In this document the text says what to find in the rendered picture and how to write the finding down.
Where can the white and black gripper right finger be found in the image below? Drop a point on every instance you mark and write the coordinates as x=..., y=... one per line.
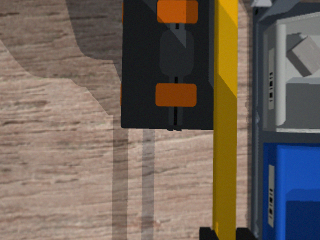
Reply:
x=243, y=233

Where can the yellow vertical bar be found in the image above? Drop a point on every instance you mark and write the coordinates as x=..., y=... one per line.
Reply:
x=225, y=119

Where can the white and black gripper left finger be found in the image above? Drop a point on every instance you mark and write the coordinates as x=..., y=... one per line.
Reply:
x=205, y=233

